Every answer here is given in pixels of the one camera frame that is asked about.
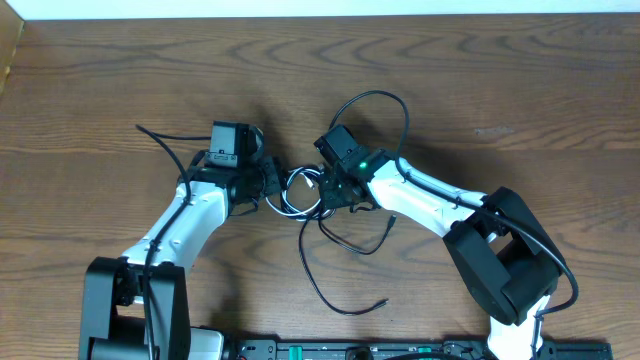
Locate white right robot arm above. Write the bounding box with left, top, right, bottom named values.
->
left=314, top=125, right=566, bottom=359

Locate white back wall board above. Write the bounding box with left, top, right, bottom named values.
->
left=8, top=0, right=639, bottom=21

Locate white USB cable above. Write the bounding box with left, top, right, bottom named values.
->
left=264, top=167, right=324, bottom=219

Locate black USB cable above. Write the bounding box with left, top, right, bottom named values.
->
left=277, top=164, right=399, bottom=317

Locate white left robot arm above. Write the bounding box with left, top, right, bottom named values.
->
left=78, top=121, right=285, bottom=360

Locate brown cardboard sheet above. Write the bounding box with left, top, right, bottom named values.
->
left=0, top=0, right=24, bottom=92

